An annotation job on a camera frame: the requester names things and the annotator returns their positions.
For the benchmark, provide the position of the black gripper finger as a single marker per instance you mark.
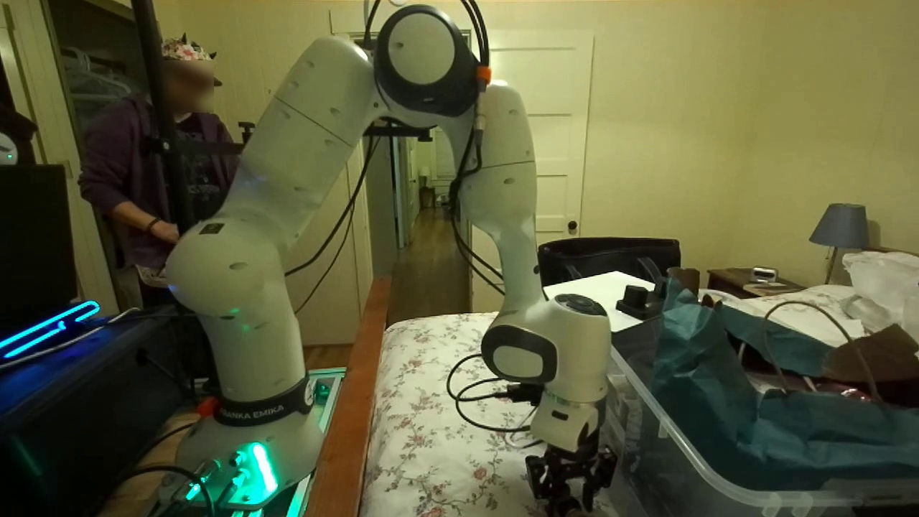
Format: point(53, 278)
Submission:
point(599, 474)
point(543, 481)

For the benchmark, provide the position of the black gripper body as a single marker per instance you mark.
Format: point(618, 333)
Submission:
point(573, 462)

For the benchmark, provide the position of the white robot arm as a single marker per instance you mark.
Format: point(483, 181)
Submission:
point(230, 270)

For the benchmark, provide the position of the floral bed sheet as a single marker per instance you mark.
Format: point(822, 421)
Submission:
point(463, 401)

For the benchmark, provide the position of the clear plastic storage bin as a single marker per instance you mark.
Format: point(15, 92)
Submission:
point(664, 474)

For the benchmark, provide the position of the white clipboard with black clip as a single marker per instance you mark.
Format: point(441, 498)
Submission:
point(608, 290)

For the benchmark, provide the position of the teal green cloth bag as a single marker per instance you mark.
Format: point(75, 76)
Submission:
point(734, 386)

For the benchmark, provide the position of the black chair back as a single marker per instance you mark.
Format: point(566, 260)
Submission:
point(570, 260)

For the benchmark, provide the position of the white pillow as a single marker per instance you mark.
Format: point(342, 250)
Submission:
point(890, 278)

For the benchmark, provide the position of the grey table lamp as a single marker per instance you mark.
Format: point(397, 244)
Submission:
point(842, 228)

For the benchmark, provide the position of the black computer with blue light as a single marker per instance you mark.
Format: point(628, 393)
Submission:
point(82, 393)

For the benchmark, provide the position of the person in purple shirt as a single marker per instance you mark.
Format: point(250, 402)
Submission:
point(138, 142)

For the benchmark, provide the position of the wooden bed frame rail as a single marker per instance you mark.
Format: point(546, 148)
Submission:
point(339, 474)

